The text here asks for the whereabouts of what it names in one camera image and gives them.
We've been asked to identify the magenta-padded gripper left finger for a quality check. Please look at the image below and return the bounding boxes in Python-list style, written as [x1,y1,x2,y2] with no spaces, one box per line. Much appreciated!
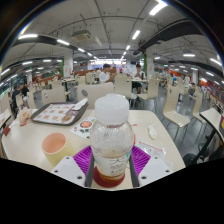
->
[50,144,95,188]

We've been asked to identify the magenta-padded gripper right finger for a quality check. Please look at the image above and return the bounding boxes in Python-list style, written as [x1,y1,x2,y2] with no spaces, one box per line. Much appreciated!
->
[128,145,175,188]

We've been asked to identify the clear white-capped drink bottle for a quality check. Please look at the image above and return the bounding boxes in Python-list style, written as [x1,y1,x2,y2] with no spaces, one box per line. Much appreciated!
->
[89,93,135,183]

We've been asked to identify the yellow mug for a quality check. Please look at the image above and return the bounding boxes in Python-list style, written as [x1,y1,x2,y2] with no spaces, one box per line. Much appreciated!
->
[41,131,75,167]

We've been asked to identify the colourful sticker sheet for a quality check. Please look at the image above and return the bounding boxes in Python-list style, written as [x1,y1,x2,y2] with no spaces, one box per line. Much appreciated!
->
[69,116,98,141]

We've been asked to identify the small white packet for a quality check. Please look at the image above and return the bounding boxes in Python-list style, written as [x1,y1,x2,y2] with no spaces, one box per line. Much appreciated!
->
[147,123,159,141]

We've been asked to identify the crumpled white napkin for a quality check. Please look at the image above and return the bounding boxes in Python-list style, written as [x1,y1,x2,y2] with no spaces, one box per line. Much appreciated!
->
[70,97,89,112]

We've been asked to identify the dark food tray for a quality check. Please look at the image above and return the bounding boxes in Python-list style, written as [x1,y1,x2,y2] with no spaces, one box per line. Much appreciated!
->
[30,101,90,127]

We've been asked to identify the beige chair with hole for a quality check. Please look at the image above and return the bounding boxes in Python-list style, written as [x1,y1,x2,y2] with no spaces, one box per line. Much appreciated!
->
[40,87,67,107]
[76,82,115,110]

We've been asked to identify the food wrapper with fries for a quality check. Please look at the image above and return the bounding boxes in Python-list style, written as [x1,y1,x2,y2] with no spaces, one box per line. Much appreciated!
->
[16,106,34,127]

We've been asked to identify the group of beige chairs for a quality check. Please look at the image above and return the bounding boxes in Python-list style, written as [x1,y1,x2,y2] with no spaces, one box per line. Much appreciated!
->
[33,71,204,111]

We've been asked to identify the neighbouring beige table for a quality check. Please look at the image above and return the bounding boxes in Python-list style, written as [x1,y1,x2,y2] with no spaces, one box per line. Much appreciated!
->
[0,109,13,129]
[193,107,224,164]

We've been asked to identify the person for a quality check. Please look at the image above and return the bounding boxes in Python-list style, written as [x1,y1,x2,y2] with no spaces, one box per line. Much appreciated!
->
[20,83,31,108]
[98,63,117,84]
[9,88,21,111]
[131,63,146,94]

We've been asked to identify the ceiling air conditioner unit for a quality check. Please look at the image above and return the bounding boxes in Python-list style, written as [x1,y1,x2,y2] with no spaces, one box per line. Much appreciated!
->
[70,29,93,42]

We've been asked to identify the ceiling lights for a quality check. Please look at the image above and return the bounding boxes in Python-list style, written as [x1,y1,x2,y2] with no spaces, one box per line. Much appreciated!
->
[0,0,221,84]

